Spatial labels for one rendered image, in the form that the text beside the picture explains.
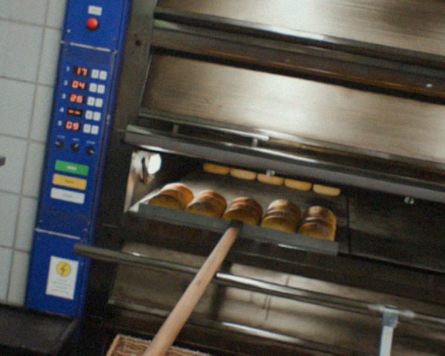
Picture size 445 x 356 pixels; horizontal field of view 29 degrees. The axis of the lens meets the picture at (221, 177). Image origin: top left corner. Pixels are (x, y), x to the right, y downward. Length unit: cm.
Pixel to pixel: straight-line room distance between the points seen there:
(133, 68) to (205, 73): 19
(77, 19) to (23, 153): 39
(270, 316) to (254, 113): 54
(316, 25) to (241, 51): 20
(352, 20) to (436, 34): 21
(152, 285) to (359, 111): 72
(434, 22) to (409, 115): 24
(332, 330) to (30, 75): 105
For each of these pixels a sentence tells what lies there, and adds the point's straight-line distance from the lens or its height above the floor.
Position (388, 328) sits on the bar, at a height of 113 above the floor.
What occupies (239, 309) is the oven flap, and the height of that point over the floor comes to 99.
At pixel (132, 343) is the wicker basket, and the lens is 240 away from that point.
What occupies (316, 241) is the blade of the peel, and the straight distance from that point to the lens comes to 233.
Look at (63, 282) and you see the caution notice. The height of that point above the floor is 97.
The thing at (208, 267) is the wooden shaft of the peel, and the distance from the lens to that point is 187.
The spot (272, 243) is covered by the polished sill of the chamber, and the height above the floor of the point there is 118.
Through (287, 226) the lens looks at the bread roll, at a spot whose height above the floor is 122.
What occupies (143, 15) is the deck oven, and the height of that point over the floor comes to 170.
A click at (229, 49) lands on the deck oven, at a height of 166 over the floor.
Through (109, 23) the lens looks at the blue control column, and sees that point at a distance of 229.
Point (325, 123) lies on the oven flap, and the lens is 224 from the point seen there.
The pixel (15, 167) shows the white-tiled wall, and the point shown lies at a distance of 242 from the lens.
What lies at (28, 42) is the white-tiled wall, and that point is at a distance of 239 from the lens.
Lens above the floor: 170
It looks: 9 degrees down
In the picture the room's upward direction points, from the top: 10 degrees clockwise
